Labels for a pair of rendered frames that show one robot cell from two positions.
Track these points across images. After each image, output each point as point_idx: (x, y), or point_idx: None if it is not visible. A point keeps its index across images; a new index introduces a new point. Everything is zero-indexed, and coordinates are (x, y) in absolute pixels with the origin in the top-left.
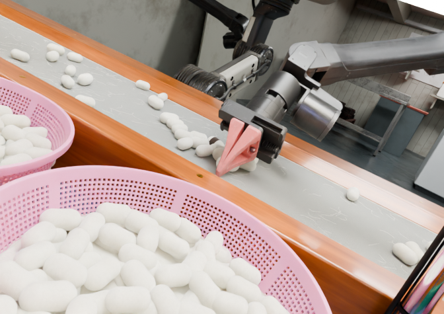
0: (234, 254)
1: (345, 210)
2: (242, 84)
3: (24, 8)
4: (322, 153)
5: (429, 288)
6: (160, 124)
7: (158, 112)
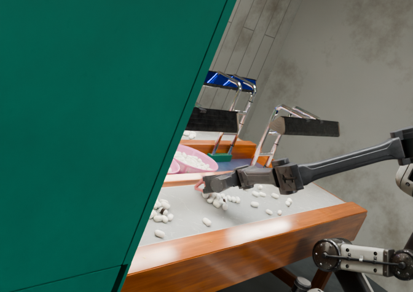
0: None
1: (192, 213)
2: (363, 266)
3: (351, 211)
4: (246, 233)
5: None
6: None
7: (247, 205)
